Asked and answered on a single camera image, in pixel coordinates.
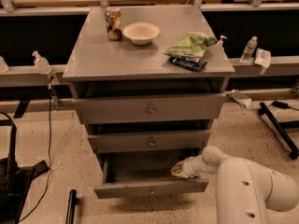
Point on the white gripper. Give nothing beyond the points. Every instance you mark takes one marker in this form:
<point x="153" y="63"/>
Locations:
<point x="189" y="168"/>

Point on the grey bottom drawer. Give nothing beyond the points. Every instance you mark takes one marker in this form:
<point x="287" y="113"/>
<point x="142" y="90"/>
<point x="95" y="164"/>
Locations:
<point x="146" y="173"/>

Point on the grey drawer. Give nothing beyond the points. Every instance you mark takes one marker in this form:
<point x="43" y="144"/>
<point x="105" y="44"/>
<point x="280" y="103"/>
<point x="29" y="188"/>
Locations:
<point x="149" y="108"/>
<point x="127" y="142"/>
<point x="146" y="173"/>

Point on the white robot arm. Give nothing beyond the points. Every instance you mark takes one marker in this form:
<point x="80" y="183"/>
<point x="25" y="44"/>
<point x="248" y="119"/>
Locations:
<point x="245" y="190"/>

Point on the grey middle drawer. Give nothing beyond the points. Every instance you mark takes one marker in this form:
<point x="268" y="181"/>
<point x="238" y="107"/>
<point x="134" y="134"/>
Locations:
<point x="127" y="142"/>

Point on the grey top drawer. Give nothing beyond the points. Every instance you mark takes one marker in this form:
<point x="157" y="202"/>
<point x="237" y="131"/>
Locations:
<point x="149" y="108"/>

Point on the grey drawer cabinet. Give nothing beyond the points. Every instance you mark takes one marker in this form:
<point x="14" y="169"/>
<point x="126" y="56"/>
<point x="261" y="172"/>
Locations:
<point x="101" y="68"/>

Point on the folded cloth on ledge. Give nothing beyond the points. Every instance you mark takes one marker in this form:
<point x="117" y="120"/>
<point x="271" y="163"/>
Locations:
<point x="240" y="97"/>

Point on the dark blue snack bar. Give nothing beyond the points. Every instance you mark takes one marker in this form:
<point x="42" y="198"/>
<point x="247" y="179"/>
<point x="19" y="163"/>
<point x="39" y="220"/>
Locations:
<point x="191" y="66"/>

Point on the black bar on floor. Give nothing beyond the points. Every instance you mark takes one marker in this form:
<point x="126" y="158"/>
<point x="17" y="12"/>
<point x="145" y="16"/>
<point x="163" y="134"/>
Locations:
<point x="72" y="202"/>

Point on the black stand leg right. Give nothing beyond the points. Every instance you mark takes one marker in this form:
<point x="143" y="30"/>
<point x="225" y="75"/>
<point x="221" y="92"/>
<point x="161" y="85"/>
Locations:
<point x="281" y="128"/>

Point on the black power adapter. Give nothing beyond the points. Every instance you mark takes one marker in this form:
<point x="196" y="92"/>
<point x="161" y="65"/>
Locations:
<point x="280" y="105"/>

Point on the green chip bag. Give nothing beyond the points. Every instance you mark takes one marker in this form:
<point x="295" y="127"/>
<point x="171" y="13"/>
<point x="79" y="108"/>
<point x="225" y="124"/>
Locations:
<point x="192" y="47"/>

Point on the sanitizer pump bottle behind cabinet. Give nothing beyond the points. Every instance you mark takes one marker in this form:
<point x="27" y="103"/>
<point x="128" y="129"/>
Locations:
<point x="221" y="41"/>

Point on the white wipe packet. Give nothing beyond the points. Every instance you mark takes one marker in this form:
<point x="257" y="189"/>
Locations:
<point x="263" y="58"/>

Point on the white paper bowl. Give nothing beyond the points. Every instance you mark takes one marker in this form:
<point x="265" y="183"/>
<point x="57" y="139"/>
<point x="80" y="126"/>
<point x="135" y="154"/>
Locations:
<point x="141" y="33"/>

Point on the clear water bottle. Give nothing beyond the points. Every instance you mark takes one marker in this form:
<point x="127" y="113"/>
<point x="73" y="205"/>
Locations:
<point x="248" y="50"/>

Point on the black stand base left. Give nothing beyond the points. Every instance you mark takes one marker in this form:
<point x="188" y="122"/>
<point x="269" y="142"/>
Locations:
<point x="15" y="181"/>

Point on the patterned drink can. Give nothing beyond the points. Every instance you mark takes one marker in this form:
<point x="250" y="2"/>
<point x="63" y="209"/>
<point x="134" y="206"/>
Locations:
<point x="113" y="23"/>

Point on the sanitizer pump bottle left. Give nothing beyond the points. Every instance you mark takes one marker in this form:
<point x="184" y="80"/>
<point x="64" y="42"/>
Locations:
<point x="41" y="63"/>

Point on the clear bottle far left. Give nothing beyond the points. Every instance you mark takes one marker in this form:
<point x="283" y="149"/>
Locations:
<point x="3" y="65"/>

